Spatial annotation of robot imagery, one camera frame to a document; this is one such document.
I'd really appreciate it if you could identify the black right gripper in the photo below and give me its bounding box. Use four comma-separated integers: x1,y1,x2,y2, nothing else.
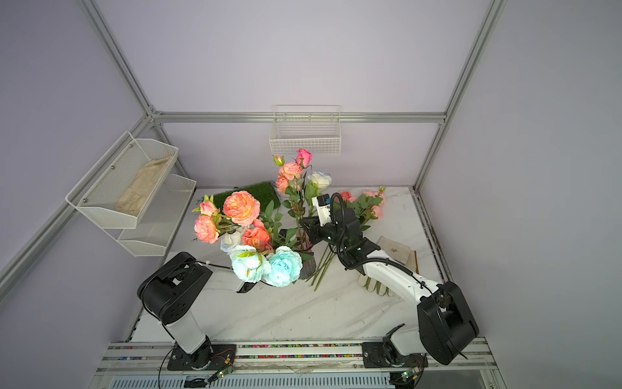
302,216,350,251

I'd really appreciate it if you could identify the single pink red rose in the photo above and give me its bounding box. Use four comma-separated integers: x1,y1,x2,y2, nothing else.
311,193,356,291

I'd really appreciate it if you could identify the pink rose bunch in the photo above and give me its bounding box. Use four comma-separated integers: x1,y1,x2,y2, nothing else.
353,186,386,231

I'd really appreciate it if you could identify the pink spray rose stem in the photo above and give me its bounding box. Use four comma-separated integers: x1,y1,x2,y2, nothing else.
273,156,305,225

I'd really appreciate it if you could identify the magenta rose stem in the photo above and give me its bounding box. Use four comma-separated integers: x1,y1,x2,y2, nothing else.
296,149,313,169

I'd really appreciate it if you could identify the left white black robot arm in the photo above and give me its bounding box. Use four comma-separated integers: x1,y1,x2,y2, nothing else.
137,251,255,357

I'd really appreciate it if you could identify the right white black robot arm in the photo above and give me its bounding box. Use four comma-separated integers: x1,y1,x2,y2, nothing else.
301,209,479,367

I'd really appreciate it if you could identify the teal peony flower bunch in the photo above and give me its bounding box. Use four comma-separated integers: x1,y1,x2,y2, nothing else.
228,245,303,288

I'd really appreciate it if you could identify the green artificial grass mat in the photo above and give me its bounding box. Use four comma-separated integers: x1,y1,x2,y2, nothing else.
211,181,282,211

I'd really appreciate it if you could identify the orange pink peony bunch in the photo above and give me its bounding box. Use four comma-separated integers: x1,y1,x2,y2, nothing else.
193,191,272,253

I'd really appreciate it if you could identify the white rose flower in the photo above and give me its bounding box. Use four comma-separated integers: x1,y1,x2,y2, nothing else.
220,228,245,254

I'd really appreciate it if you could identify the beige cloth in shelf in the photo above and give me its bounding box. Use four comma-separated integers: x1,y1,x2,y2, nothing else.
114,157,171,217

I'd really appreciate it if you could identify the white two-tier mesh shelf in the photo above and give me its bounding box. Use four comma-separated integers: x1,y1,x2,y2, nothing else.
66,132,196,257

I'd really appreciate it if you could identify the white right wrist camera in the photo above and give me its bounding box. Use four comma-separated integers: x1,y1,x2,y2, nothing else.
312,194,331,227

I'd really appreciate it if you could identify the white wire wall basket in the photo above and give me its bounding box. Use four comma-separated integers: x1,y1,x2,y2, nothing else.
269,105,342,156

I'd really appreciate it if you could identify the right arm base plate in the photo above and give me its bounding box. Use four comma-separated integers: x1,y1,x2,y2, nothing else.
361,342,429,368

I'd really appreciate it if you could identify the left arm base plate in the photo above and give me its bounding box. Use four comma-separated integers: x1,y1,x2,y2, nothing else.
166,344,237,371

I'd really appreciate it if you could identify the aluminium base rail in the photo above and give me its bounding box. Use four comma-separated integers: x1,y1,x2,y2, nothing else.
96,338,498,375

